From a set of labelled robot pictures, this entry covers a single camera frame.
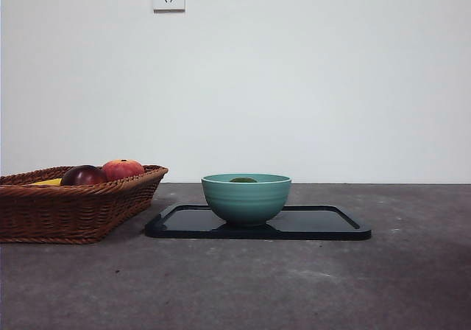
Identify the green avocado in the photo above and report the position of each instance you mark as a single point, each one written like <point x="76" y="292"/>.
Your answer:
<point x="243" y="179"/>

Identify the teal ceramic bowl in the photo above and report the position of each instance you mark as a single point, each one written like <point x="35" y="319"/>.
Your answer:
<point x="246" y="201"/>

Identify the black rectangular tray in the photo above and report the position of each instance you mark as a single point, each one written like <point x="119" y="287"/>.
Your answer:
<point x="320" y="223"/>

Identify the red apple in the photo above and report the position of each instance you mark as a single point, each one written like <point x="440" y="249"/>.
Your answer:
<point x="123" y="168"/>

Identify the dark red plum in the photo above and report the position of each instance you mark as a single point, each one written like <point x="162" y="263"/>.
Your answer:
<point x="82" y="175"/>

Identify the brown woven wicker basket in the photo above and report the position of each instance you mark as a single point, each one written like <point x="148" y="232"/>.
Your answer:
<point x="73" y="212"/>

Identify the yellow banana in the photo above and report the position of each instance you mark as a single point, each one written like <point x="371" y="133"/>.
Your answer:
<point x="46" y="182"/>

